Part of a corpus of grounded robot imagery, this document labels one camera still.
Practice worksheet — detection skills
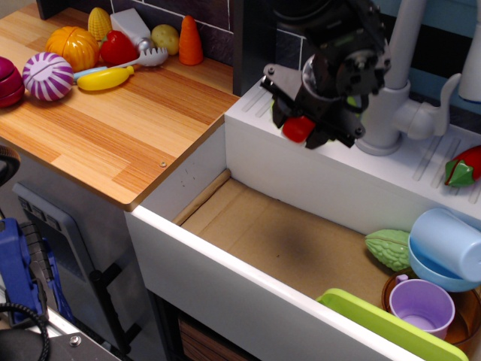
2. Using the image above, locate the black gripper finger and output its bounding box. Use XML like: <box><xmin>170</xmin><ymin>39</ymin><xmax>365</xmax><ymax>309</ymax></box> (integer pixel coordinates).
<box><xmin>271</xmin><ymin>96</ymin><xmax>301</xmax><ymax>129</ymax></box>
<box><xmin>305</xmin><ymin>125</ymin><xmax>336</xmax><ymax>149</ymax></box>

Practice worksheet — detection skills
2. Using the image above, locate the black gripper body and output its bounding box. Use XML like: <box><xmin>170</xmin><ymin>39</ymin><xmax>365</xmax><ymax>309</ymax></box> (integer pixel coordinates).
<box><xmin>259</xmin><ymin>62</ymin><xmax>367</xmax><ymax>148</ymax></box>

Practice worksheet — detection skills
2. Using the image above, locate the red white toy sushi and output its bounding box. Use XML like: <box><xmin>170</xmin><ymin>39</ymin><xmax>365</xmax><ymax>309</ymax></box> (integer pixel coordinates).
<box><xmin>282</xmin><ymin>116</ymin><xmax>316</xmax><ymax>144</ymax></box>

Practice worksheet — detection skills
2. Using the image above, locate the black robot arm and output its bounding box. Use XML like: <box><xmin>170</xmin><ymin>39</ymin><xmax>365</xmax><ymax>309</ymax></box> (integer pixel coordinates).
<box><xmin>261</xmin><ymin>1</ymin><xmax>391</xmax><ymax>150</ymax></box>

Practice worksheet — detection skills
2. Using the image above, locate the green toy plate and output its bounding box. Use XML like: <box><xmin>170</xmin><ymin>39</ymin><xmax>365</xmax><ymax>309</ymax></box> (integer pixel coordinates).
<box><xmin>270</xmin><ymin>95</ymin><xmax>366</xmax><ymax>144</ymax></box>

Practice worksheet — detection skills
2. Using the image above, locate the grey toy faucet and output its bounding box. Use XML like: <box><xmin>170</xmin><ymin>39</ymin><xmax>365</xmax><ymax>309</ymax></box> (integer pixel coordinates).
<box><xmin>356</xmin><ymin>0</ymin><xmax>461</xmax><ymax>156</ymax></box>

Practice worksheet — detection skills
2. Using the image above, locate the orange toy carrot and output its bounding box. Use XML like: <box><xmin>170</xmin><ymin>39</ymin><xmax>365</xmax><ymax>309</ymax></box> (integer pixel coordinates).
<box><xmin>179</xmin><ymin>15</ymin><xmax>204</xmax><ymax>65</ymax></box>

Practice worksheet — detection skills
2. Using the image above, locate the yellow toy potato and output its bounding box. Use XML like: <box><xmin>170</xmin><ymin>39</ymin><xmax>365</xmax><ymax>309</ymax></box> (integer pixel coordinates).
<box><xmin>151</xmin><ymin>24</ymin><xmax>180</xmax><ymax>56</ymax></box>

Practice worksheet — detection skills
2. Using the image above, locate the green toy bitter gourd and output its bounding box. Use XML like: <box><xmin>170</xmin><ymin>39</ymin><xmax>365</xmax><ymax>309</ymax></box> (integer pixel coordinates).
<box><xmin>365</xmin><ymin>229</ymin><xmax>410</xmax><ymax>272</ymax></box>

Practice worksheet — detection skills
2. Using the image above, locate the grey pasta spoon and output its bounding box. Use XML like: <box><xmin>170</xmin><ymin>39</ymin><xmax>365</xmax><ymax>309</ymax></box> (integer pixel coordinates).
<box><xmin>74</xmin><ymin>47</ymin><xmax>168</xmax><ymax>83</ymax></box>

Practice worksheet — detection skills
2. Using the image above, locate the red toy pepper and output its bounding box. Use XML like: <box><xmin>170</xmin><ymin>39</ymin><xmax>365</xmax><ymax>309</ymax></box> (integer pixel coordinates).
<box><xmin>444</xmin><ymin>145</ymin><xmax>480</xmax><ymax>188</ymax></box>

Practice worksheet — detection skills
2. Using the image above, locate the blue toy bowl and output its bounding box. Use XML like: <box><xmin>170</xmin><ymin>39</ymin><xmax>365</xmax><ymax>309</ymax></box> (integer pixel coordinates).
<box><xmin>408</xmin><ymin>239</ymin><xmax>480</xmax><ymax>293</ymax></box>

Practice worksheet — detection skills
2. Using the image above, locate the light blue toy cup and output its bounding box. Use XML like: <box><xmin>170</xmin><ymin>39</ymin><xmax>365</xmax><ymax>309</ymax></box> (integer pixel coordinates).
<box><xmin>410</xmin><ymin>208</ymin><xmax>480</xmax><ymax>283</ymax></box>

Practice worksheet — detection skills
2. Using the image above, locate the white toy bottle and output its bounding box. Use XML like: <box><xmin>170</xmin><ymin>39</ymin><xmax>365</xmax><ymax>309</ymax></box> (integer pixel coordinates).
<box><xmin>110</xmin><ymin>8</ymin><xmax>154</xmax><ymax>53</ymax></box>

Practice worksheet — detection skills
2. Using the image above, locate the red toy strawberry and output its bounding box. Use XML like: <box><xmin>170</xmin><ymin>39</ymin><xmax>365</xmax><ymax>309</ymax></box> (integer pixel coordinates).
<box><xmin>100</xmin><ymin>30</ymin><xmax>138</xmax><ymax>65</ymax></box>

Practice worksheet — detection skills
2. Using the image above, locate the yellow toy banana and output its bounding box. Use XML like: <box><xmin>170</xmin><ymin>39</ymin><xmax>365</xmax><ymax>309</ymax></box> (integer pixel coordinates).
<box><xmin>77</xmin><ymin>65</ymin><xmax>135</xmax><ymax>91</ymax></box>

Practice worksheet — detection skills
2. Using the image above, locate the yellow toy corn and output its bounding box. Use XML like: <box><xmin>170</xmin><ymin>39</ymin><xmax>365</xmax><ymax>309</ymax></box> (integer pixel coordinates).
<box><xmin>88</xmin><ymin>8</ymin><xmax>113</xmax><ymax>41</ymax></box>

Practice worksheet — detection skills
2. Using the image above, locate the purple toy cup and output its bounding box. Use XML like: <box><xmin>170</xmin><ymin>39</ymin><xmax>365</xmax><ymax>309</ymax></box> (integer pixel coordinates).
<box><xmin>389</xmin><ymin>275</ymin><xmax>455</xmax><ymax>339</ymax></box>

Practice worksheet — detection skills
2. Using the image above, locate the orange toy pumpkin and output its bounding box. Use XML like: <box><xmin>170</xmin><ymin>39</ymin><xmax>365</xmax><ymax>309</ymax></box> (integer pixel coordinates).
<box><xmin>45</xmin><ymin>26</ymin><xmax>100</xmax><ymax>72</ymax></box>

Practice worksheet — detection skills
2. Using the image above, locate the lime green tray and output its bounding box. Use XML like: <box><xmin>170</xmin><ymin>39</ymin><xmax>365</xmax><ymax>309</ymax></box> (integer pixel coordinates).
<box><xmin>316</xmin><ymin>288</ymin><xmax>468</xmax><ymax>361</ymax></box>

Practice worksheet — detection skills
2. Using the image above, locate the purple white toy onion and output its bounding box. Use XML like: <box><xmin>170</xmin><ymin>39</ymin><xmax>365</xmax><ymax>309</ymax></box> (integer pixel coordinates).
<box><xmin>22</xmin><ymin>52</ymin><xmax>74</xmax><ymax>102</ymax></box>

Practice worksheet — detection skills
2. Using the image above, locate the orange transparent toy bowl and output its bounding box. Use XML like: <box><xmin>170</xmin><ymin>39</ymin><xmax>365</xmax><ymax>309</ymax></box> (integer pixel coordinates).
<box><xmin>381</xmin><ymin>268</ymin><xmax>480</xmax><ymax>351</ymax></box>

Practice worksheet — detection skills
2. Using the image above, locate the magenta toy vegetable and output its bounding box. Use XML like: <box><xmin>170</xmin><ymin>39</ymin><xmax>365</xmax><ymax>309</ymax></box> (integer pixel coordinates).
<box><xmin>0</xmin><ymin>57</ymin><xmax>25</xmax><ymax>108</ymax></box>

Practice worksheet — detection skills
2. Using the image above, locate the blue clamp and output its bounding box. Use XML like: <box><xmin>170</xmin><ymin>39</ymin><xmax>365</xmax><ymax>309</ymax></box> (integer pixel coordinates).
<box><xmin>1</xmin><ymin>218</ymin><xmax>74</xmax><ymax>322</ymax></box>

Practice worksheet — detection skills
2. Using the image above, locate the black cable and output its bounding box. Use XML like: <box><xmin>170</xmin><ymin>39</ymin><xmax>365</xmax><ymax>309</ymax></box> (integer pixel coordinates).
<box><xmin>0</xmin><ymin>302</ymin><xmax>50</xmax><ymax>361</ymax></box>

